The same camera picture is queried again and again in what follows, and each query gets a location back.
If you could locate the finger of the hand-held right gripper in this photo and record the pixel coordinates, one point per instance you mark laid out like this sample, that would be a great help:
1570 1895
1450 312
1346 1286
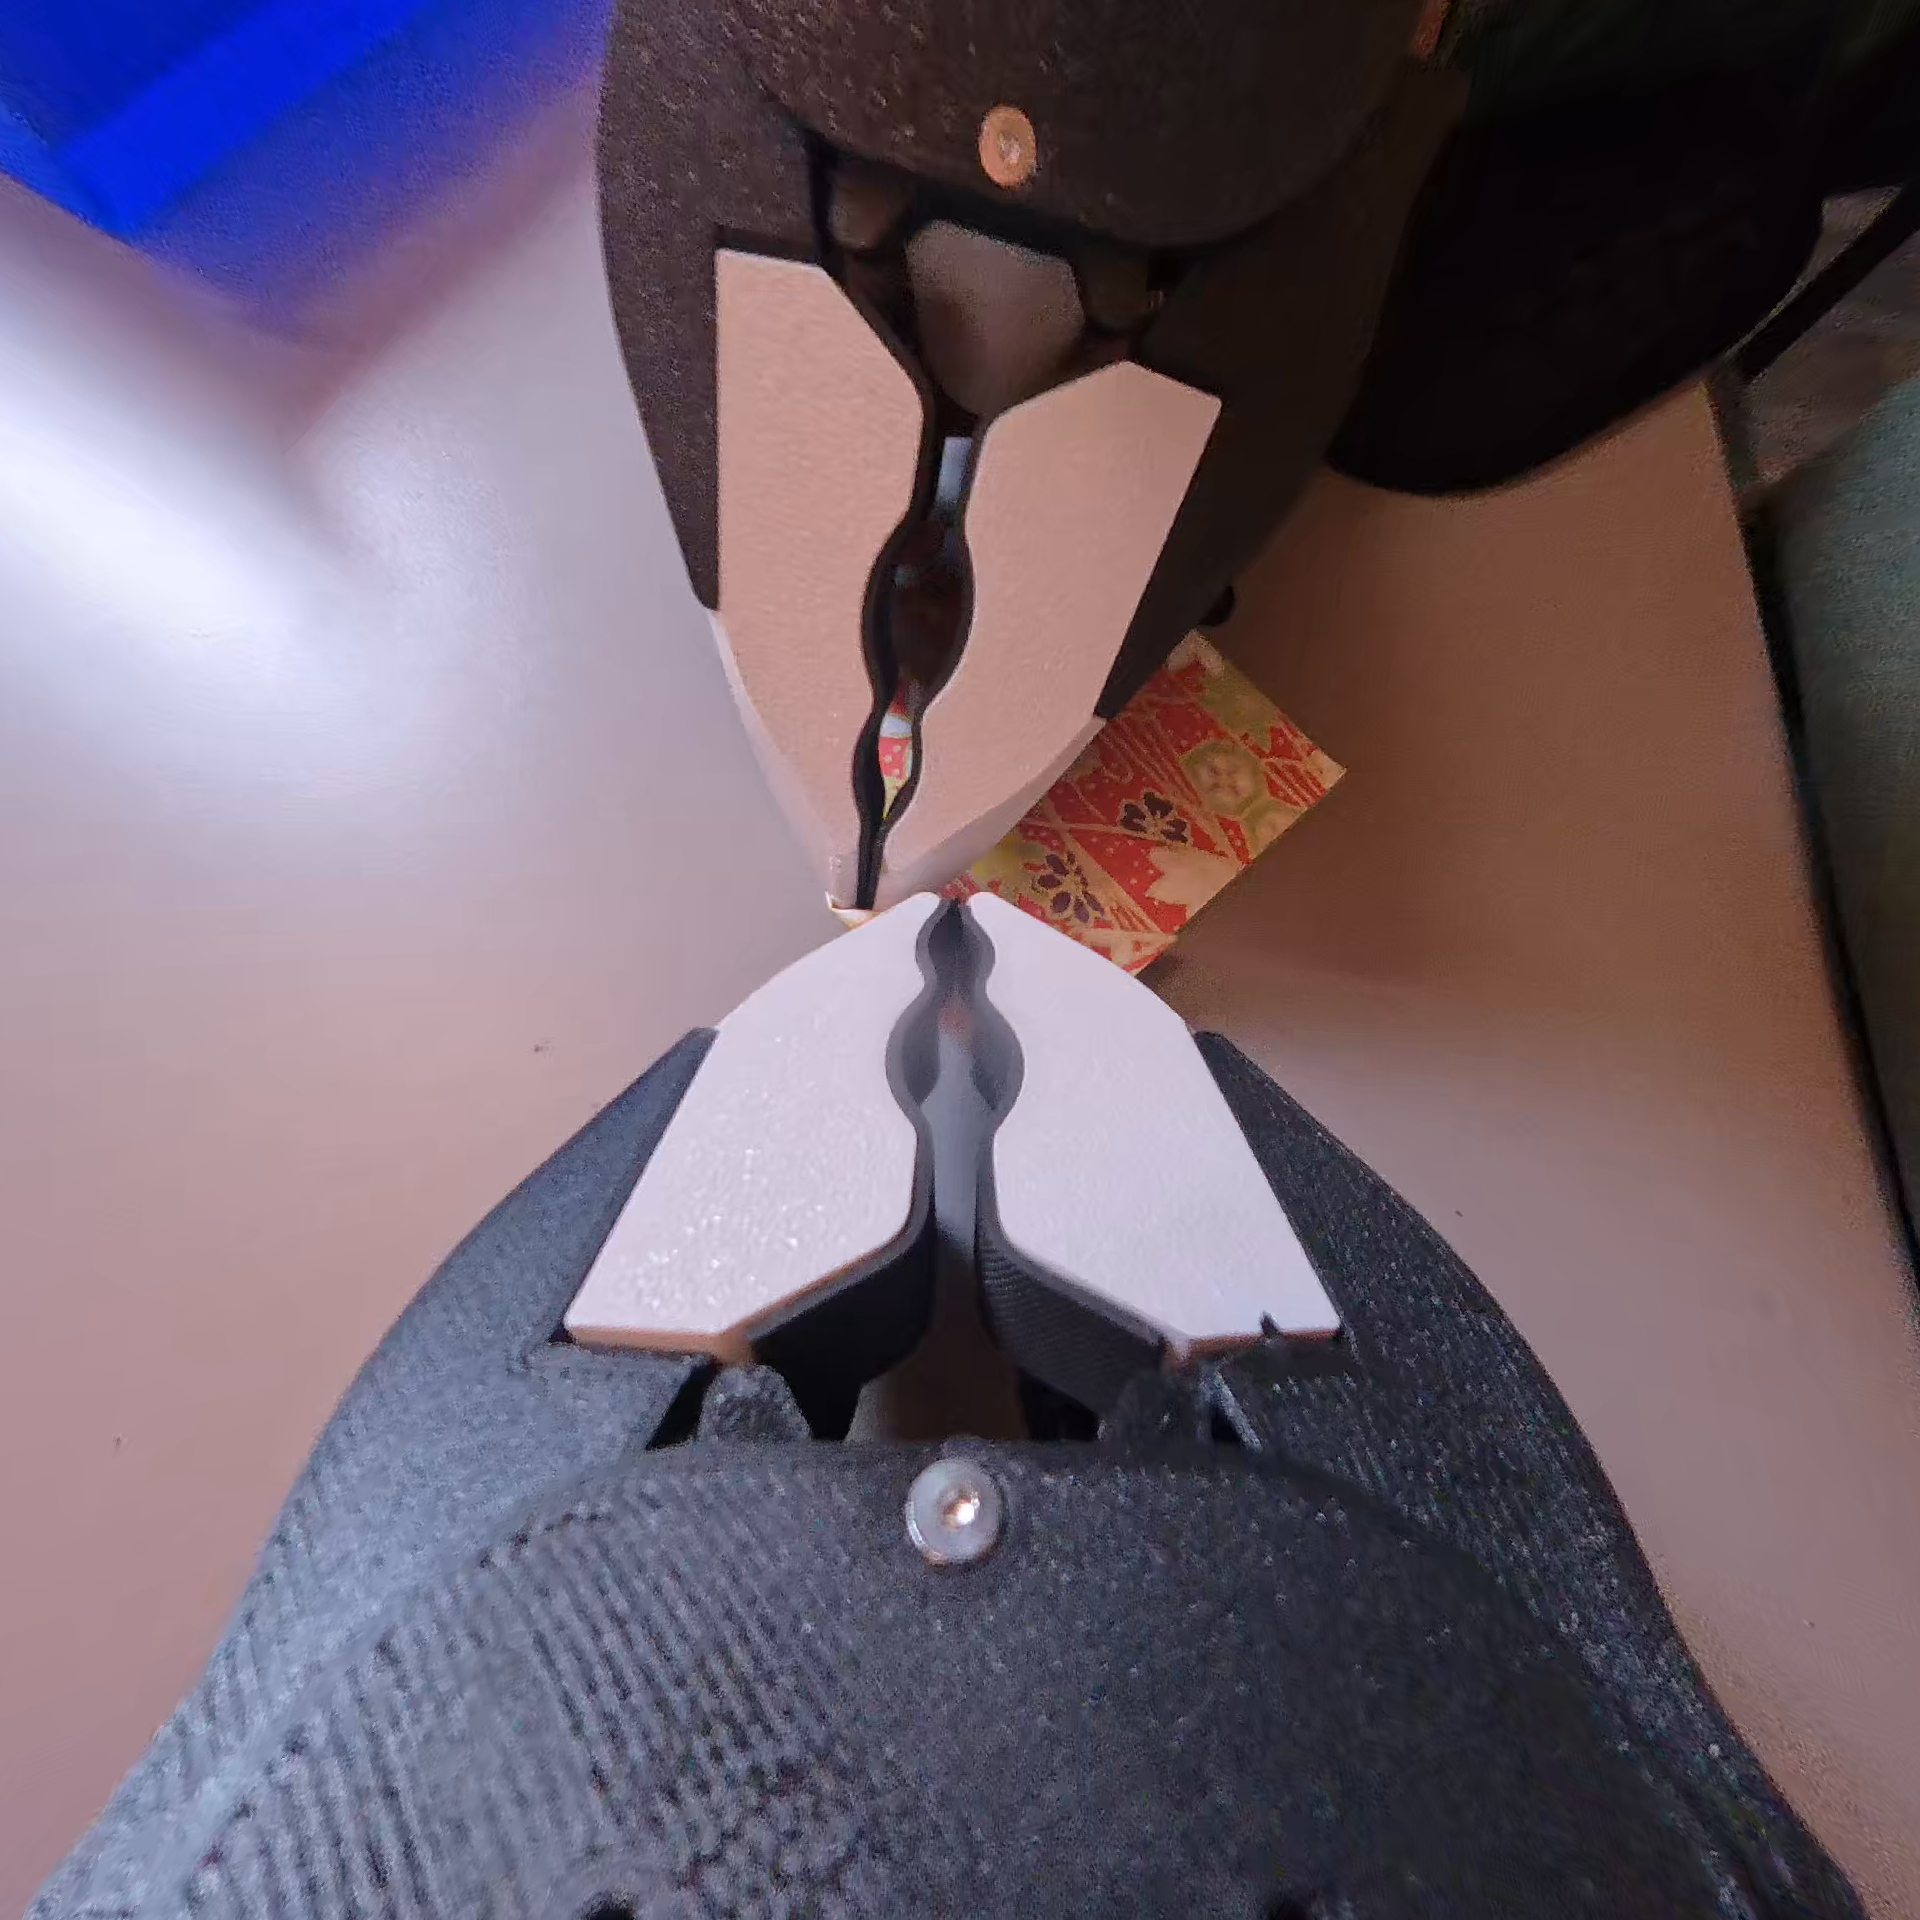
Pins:
796 511
1066 573

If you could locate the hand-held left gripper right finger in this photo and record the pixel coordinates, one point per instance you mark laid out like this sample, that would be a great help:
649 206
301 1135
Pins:
1154 1170

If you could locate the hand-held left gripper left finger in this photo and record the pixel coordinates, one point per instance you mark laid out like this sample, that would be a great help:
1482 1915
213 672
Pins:
751 1170

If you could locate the green backed red floral paper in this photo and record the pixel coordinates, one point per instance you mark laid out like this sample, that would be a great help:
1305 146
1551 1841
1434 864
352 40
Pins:
1154 813

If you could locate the blue plastic bin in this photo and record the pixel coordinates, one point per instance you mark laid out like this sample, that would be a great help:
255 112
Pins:
210 106

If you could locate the black textured pad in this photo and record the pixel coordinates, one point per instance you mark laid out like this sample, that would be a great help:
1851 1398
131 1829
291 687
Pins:
1591 271

